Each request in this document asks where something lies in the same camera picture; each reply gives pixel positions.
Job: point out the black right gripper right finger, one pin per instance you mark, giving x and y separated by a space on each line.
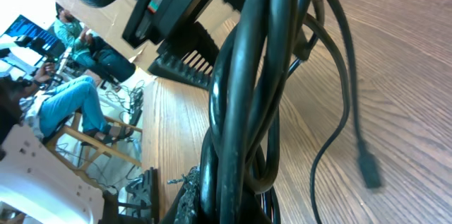
250 210

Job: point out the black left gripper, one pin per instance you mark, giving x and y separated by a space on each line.
187 57

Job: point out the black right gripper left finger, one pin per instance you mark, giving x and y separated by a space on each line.
184 209

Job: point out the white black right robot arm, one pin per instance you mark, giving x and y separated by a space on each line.
35 182

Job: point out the seated person teal shirt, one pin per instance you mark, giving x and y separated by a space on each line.
89 50

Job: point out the wooden stool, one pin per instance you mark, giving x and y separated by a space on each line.
94 148

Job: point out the laptop with lit screen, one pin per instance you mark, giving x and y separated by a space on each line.
23 26

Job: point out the seated person in jeans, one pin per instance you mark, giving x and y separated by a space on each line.
43 113

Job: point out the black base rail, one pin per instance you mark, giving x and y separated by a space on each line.
144 206

